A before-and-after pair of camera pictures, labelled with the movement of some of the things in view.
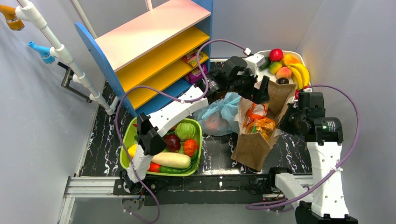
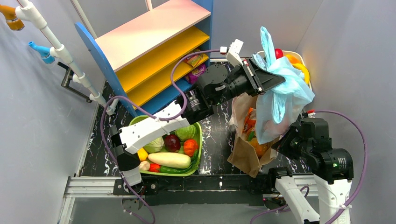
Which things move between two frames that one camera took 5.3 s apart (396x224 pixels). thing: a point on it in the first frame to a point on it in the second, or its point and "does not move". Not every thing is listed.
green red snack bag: x=192 y=58 does not move
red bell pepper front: x=154 y=167 does not move
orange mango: x=288 y=59 does not move
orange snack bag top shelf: x=265 y=126 to x=260 y=149
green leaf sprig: x=194 y=159 does not move
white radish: x=172 y=160 does not move
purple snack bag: x=197 y=73 does not move
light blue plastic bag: x=220 y=117 to x=278 y=106
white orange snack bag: x=257 y=112 to x=249 y=124
